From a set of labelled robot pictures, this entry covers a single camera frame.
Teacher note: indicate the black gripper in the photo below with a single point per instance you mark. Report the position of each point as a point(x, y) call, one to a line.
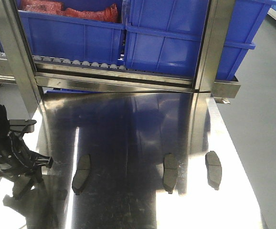
point(16, 159)

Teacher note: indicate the grey brake pad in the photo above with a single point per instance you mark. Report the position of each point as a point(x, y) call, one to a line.
point(81, 174)
point(214, 169)
point(170, 175)

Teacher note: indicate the roller conveyor track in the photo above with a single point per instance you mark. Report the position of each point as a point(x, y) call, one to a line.
point(77, 62)

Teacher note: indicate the left blue plastic bin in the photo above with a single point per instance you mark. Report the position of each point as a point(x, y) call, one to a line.
point(72, 38)

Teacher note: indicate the blue plastic bin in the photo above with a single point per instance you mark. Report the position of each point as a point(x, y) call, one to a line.
point(164, 36)
point(72, 38)

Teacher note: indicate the red mesh bag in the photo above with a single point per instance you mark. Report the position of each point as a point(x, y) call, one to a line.
point(109, 14)

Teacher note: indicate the right blue plastic bin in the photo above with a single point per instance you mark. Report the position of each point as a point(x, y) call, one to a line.
point(164, 36)

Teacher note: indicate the stainless steel rack frame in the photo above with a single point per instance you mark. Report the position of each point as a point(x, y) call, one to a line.
point(32, 76)

